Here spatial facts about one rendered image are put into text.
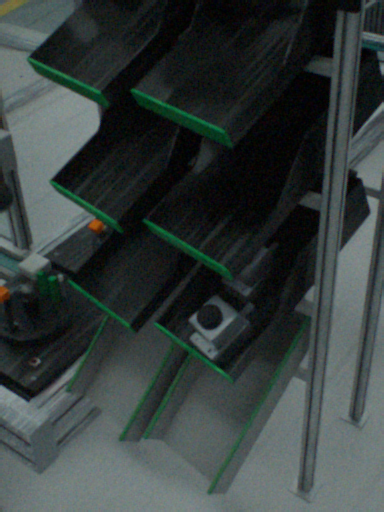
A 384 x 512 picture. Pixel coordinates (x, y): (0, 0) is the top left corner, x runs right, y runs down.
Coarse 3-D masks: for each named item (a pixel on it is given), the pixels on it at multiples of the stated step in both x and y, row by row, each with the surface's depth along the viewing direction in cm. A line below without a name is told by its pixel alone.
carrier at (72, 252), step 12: (84, 228) 151; (108, 228) 147; (72, 240) 148; (84, 240) 148; (96, 240) 144; (48, 252) 145; (60, 252) 145; (72, 252) 145; (84, 252) 145; (60, 264) 142; (72, 264) 142
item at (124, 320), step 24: (168, 192) 106; (144, 216) 105; (120, 240) 104; (144, 240) 103; (96, 264) 103; (120, 264) 102; (144, 264) 100; (168, 264) 99; (192, 264) 97; (96, 288) 101; (120, 288) 100; (144, 288) 98; (168, 288) 96; (120, 312) 98; (144, 312) 94
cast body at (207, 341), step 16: (208, 304) 86; (224, 304) 87; (192, 320) 87; (208, 320) 85; (224, 320) 85; (240, 320) 86; (192, 336) 89; (208, 336) 85; (224, 336) 86; (240, 336) 88; (208, 352) 88; (224, 352) 88
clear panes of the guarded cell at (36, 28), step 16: (0, 0) 249; (16, 0) 244; (32, 0) 239; (48, 0) 235; (64, 0) 230; (0, 16) 253; (16, 16) 248; (32, 16) 243; (48, 16) 239; (64, 16) 234; (0, 32) 258; (16, 32) 253; (32, 32) 248; (48, 32) 243
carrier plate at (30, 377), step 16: (48, 272) 140; (80, 304) 133; (80, 320) 129; (96, 320) 129; (64, 336) 126; (80, 336) 126; (0, 352) 124; (16, 352) 124; (32, 352) 124; (48, 352) 124; (64, 352) 123; (80, 352) 124; (0, 368) 121; (16, 368) 121; (48, 368) 121; (64, 368) 122; (16, 384) 119; (32, 384) 118; (48, 384) 119
